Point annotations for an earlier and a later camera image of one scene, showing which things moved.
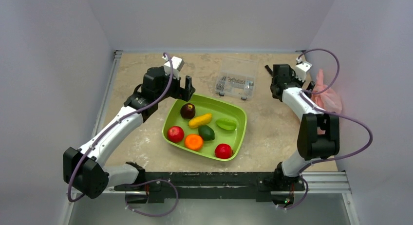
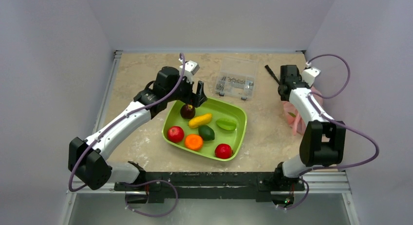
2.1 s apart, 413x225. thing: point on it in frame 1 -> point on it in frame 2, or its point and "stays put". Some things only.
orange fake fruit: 193,142 stays put
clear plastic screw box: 236,77 stays put
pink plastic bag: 330,101 -> 299,126
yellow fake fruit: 200,120 stays put
